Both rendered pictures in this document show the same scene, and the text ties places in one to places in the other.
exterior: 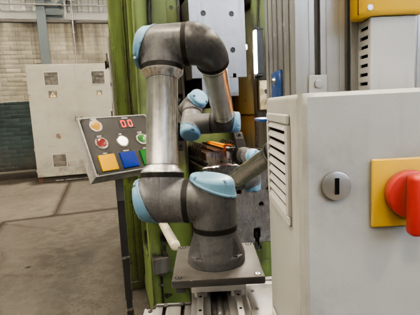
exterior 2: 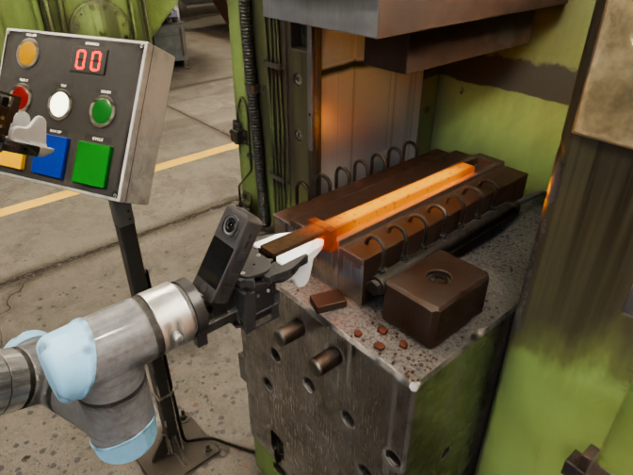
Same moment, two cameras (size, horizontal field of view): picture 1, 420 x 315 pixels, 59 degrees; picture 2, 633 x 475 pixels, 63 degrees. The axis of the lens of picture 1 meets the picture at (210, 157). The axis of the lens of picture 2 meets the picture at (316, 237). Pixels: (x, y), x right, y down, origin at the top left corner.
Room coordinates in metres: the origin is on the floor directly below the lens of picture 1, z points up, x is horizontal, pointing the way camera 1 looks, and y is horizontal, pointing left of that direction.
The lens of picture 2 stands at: (1.67, -0.66, 1.37)
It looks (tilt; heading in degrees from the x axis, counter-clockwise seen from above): 31 degrees down; 65
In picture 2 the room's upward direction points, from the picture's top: straight up
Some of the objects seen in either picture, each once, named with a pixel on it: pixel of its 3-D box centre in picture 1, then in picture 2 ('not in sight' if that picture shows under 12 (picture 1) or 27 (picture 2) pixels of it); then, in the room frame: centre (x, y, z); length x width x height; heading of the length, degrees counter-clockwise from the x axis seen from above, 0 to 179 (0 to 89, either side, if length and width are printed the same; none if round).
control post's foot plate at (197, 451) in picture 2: not in sight; (171, 439); (1.72, 0.44, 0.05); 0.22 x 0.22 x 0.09; 16
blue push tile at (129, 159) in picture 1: (129, 159); (52, 155); (1.62, 0.36, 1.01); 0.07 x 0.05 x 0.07; 131
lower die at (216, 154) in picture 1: (212, 151); (406, 207); (2.15, -0.02, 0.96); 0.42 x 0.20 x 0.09; 16
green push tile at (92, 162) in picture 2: (148, 157); (93, 164); (1.68, 0.28, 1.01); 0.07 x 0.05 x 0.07; 131
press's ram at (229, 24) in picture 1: (214, 45); not in sight; (2.16, -0.06, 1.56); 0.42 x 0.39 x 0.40; 16
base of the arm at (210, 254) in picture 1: (215, 241); not in sight; (0.93, 0.00, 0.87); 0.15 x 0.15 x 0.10
